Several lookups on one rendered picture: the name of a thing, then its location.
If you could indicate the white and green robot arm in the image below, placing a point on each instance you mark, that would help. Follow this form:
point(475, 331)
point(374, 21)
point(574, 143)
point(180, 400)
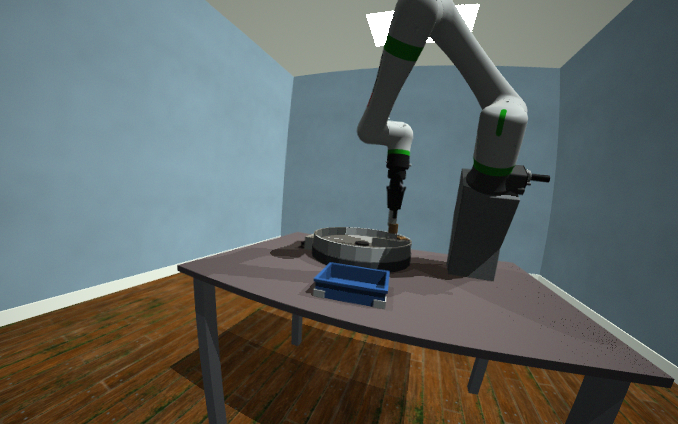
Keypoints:
point(501, 125)

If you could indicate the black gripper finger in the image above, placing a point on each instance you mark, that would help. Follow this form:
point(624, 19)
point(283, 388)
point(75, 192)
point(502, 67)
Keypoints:
point(398, 202)
point(389, 197)

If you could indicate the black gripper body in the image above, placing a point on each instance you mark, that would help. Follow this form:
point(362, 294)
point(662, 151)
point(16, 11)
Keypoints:
point(399, 174)

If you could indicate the blue open crate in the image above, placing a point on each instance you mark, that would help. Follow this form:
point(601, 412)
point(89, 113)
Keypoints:
point(329, 283)

